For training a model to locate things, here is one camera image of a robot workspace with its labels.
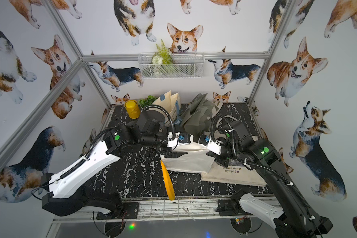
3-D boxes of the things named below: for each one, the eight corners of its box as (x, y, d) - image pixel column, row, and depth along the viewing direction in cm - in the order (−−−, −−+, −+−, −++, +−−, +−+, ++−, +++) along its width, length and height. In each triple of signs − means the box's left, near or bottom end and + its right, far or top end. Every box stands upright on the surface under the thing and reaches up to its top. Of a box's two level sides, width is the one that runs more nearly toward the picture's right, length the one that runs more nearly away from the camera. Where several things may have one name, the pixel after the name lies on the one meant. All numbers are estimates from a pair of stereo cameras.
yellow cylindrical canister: (130, 121, 114) (125, 110, 105) (127, 104, 125) (122, 94, 116) (142, 117, 116) (138, 107, 107) (137, 101, 127) (134, 91, 118)
